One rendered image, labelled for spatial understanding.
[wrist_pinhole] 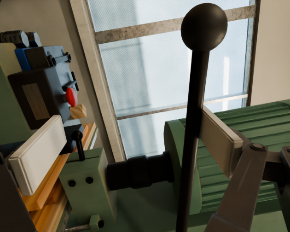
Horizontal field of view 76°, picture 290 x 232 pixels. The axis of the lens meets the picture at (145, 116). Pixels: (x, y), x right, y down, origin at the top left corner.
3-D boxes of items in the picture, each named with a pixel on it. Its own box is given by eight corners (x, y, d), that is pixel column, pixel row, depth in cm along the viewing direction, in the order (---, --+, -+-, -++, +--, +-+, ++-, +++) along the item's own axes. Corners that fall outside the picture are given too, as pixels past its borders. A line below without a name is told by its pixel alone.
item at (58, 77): (41, 47, 34) (70, 42, 35) (60, 102, 39) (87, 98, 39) (-7, 51, 22) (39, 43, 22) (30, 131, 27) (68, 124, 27)
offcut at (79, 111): (69, 114, 58) (82, 112, 58) (69, 106, 59) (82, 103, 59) (74, 119, 61) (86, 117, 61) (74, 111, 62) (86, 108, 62)
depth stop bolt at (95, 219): (51, 222, 35) (102, 212, 35) (55, 229, 36) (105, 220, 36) (46, 233, 33) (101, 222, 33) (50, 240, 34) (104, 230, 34)
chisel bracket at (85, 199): (61, 153, 37) (103, 146, 38) (82, 204, 43) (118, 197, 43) (47, 178, 31) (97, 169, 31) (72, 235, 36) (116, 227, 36)
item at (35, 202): (44, 132, 42) (79, 126, 42) (47, 138, 42) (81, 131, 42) (-29, 212, 22) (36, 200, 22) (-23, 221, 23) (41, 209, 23)
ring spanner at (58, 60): (66, 51, 36) (69, 51, 36) (70, 62, 37) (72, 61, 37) (45, 55, 27) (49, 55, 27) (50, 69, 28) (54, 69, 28)
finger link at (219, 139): (233, 141, 12) (244, 140, 12) (197, 105, 18) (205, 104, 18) (227, 179, 13) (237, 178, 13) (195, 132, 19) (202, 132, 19)
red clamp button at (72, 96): (68, 86, 30) (74, 84, 30) (74, 103, 31) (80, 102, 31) (62, 90, 27) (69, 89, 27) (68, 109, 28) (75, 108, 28)
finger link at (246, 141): (258, 166, 10) (310, 163, 10) (219, 127, 15) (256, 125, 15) (253, 188, 11) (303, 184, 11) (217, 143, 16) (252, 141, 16)
